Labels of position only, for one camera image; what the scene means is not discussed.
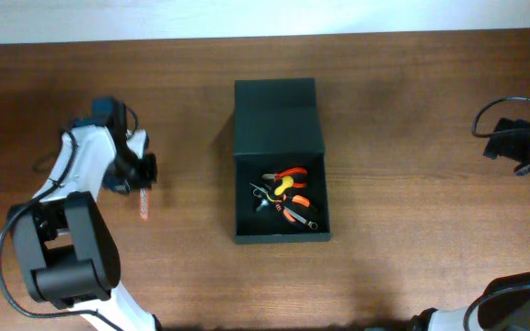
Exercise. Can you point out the silver wrench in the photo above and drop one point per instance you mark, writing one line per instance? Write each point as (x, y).
(308, 224)

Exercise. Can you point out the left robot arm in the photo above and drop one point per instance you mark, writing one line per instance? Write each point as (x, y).
(66, 254)

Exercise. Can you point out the yellow black screwdriver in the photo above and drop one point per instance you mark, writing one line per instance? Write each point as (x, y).
(273, 191)

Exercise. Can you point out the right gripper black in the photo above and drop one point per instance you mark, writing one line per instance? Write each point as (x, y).
(508, 147)

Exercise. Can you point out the black box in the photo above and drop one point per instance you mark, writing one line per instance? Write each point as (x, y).
(277, 127)

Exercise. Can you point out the red side cutters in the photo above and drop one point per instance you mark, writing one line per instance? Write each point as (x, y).
(298, 174)

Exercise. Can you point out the orange black pliers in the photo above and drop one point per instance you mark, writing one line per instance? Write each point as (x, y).
(297, 207)

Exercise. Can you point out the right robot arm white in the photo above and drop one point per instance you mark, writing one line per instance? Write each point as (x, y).
(505, 303)

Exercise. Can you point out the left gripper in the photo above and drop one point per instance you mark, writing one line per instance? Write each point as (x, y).
(147, 175)

